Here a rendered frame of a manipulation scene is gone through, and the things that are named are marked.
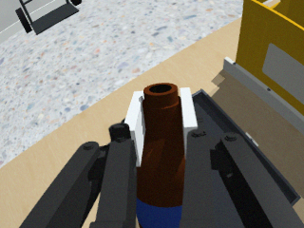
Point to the grey rectangular tray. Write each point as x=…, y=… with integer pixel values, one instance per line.
x=216, y=123

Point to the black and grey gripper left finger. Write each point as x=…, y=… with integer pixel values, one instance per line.
x=70, y=197

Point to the brown glass bottle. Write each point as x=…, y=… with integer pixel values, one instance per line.
x=160, y=179

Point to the yellow open-top crate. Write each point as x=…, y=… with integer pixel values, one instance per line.
x=271, y=47

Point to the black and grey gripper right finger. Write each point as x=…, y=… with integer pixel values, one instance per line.
x=259, y=201

